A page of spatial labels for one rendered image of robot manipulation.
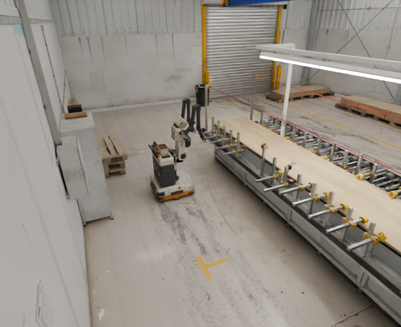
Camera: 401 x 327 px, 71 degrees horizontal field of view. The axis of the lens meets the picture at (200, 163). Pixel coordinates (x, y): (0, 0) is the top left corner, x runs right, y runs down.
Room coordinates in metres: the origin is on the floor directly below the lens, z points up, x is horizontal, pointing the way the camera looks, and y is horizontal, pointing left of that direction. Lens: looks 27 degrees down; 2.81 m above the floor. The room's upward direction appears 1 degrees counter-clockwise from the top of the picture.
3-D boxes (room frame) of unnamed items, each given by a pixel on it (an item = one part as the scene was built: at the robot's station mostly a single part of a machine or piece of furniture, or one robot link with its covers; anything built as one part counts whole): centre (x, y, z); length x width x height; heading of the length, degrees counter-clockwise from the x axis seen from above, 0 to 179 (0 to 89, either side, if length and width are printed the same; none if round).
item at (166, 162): (4.34, 0.62, 0.59); 0.55 x 0.34 x 0.83; 22
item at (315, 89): (11.24, -4.03, 0.23); 2.41 x 0.77 x 0.17; 114
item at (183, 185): (4.38, 0.53, 0.16); 0.67 x 0.64 x 0.25; 112
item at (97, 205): (3.91, 1.78, 0.78); 0.90 x 0.45 x 1.55; 22
